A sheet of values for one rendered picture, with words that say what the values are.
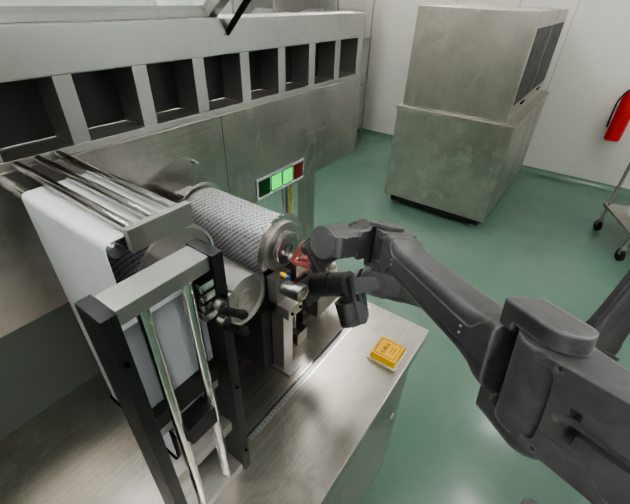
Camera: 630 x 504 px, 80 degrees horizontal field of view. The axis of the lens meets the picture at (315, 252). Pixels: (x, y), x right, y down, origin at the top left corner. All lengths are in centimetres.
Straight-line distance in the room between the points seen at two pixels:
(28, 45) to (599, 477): 88
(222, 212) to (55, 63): 39
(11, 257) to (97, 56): 41
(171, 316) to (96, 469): 52
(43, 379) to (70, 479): 22
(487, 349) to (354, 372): 69
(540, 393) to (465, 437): 178
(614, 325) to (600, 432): 61
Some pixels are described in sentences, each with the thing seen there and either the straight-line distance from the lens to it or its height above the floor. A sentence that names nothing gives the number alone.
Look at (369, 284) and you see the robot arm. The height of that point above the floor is 120.
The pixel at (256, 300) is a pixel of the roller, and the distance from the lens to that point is 84.
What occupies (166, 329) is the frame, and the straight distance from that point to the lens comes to 53.
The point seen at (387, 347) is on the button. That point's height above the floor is 92.
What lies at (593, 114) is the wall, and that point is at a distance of 512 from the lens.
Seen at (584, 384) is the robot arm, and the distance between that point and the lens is 31.
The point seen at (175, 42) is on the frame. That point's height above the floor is 161.
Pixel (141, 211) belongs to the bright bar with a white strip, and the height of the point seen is 145.
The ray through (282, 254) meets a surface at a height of 125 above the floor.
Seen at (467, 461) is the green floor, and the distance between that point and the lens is 205.
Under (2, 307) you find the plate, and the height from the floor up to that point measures 120.
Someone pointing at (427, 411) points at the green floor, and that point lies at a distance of 212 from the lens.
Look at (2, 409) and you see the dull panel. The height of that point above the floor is 98.
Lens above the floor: 171
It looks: 35 degrees down
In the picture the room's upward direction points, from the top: 2 degrees clockwise
